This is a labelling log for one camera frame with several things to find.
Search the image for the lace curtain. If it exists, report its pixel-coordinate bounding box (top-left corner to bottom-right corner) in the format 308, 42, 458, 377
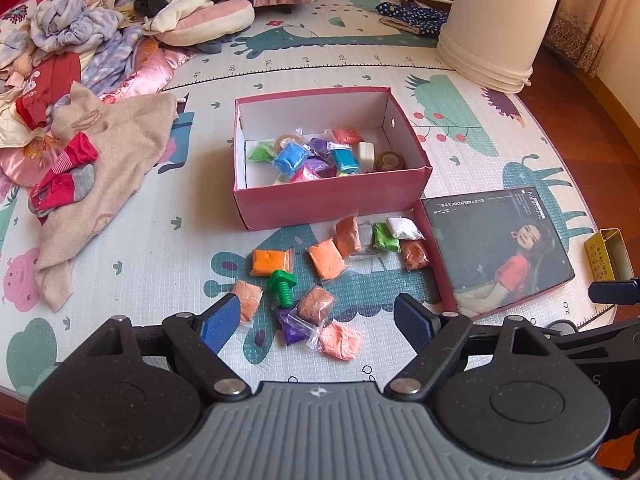
542, 0, 640, 78

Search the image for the large purple clay packet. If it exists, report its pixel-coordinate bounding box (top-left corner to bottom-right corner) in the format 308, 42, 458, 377
274, 305, 316, 346

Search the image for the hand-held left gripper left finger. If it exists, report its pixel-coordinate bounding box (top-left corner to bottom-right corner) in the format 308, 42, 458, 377
85, 294, 252, 402

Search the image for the clear tape roll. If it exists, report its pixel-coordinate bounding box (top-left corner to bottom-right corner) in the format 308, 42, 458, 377
272, 134, 306, 153

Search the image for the white eraser block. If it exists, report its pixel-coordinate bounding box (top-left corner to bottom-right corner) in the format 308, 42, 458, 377
356, 141, 377, 172

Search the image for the pink satin cloth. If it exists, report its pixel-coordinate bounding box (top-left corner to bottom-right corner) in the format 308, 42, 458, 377
100, 35, 201, 96

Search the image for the cream garment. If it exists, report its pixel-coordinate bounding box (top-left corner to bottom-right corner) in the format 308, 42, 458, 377
142, 0, 218, 36

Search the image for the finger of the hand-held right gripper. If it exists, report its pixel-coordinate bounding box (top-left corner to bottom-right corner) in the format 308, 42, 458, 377
588, 278, 640, 306

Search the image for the tan clay packet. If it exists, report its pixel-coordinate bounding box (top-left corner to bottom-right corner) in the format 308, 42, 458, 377
295, 284, 335, 325

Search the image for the box lid with portrait print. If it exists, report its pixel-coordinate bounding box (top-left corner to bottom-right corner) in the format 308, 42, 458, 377
414, 186, 576, 318

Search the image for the green toy bolt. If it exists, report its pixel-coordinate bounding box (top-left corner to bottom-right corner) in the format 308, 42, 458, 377
266, 270, 298, 310

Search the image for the brown tape roll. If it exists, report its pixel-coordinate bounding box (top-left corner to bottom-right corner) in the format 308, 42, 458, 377
375, 150, 407, 172

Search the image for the white clay packet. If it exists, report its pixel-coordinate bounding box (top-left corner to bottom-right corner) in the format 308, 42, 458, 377
386, 216, 425, 241

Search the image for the blue clay packet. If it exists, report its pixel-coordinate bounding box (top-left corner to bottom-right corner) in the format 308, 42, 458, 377
272, 142, 313, 177

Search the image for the lavender crumpled garment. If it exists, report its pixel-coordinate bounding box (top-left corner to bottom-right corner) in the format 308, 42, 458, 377
30, 0, 123, 53

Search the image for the black cable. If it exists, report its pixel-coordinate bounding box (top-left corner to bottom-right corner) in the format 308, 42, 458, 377
545, 316, 582, 335

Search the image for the red and grey sock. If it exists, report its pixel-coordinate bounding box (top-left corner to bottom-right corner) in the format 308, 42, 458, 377
29, 165, 96, 217
42, 131, 98, 181

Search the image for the bright green clay packet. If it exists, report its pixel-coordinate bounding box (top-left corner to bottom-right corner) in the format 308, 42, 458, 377
371, 222, 402, 255

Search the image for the pink pillow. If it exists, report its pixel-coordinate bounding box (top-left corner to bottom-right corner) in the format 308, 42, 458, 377
150, 0, 255, 48

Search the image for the light orange clay packet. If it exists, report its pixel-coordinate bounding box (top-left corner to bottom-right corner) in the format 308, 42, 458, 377
306, 239, 347, 281

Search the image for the dark polka dot cloth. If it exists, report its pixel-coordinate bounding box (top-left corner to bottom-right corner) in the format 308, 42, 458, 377
375, 1, 448, 37

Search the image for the rust orange clay packet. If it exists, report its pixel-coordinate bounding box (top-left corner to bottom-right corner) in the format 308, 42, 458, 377
334, 215, 363, 260

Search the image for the cyan clay packet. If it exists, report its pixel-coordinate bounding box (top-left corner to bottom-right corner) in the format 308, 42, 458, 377
327, 146, 362, 173

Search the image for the yellow metal box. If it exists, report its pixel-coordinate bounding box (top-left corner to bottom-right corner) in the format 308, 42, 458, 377
584, 228, 632, 283

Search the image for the white plastic bucket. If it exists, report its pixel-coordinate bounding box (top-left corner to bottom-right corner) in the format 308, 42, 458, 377
436, 0, 562, 93

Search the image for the salmon pink clay packet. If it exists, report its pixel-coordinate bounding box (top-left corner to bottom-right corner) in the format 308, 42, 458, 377
306, 321, 363, 362

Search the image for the brown clay packet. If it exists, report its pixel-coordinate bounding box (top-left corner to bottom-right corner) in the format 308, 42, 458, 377
400, 239, 431, 272

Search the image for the purple striped garment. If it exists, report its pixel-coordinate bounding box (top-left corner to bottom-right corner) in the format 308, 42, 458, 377
80, 25, 143, 96

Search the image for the peach clay packet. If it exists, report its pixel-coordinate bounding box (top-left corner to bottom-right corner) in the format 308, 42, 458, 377
232, 280, 264, 325

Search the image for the pink cardboard box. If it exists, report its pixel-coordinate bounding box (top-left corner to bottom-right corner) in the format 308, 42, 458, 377
232, 86, 433, 232

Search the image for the grey clay packet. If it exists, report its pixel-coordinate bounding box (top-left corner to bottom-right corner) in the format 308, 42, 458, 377
357, 222, 381, 258

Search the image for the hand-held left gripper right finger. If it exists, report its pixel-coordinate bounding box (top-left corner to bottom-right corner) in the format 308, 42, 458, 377
384, 294, 553, 403

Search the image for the red garment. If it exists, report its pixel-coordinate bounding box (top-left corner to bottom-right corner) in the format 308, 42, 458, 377
15, 52, 83, 128

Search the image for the beige knit cloth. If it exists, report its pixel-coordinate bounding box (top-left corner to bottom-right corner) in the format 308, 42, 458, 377
35, 82, 178, 311

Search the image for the red orange clay packet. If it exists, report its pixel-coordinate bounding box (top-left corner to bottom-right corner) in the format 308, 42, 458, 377
329, 127, 365, 147

